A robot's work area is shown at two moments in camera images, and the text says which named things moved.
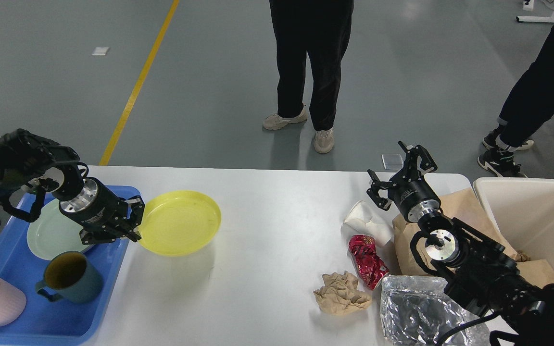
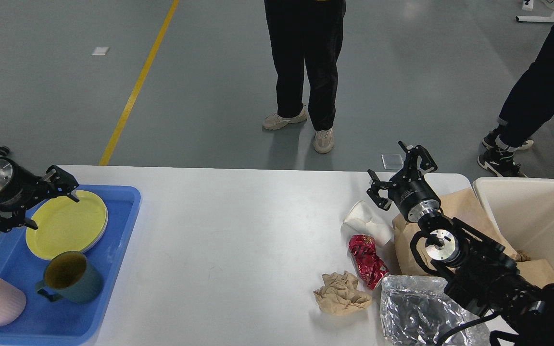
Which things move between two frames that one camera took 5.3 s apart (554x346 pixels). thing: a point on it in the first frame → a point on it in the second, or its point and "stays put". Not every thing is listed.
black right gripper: x=410 y=191 stays put
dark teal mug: x=70 y=276 stays put
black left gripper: x=91 y=204 → x=10 y=188
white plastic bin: x=541 y=218 stays put
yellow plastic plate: x=179 y=223 → x=65 y=225
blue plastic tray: x=44 y=321 stays put
